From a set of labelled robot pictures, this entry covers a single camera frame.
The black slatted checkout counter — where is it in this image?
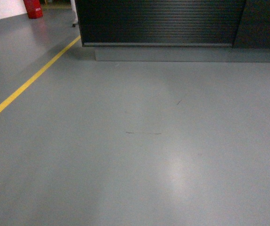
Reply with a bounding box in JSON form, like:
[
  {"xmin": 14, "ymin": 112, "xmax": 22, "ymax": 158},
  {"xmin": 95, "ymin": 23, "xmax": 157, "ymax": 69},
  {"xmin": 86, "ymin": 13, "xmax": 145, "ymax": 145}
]
[{"xmin": 76, "ymin": 0, "xmax": 270, "ymax": 49}]

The white stand leg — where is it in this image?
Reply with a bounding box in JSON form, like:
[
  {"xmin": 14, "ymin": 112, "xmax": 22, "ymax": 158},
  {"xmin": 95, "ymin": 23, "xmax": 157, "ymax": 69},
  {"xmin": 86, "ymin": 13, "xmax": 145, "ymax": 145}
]
[{"xmin": 70, "ymin": 0, "xmax": 78, "ymax": 27}]

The red fire extinguisher box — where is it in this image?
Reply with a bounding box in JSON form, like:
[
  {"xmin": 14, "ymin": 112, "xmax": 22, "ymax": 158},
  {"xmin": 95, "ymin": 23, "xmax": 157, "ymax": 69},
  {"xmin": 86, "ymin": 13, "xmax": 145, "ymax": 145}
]
[{"xmin": 23, "ymin": 0, "xmax": 43, "ymax": 19}]

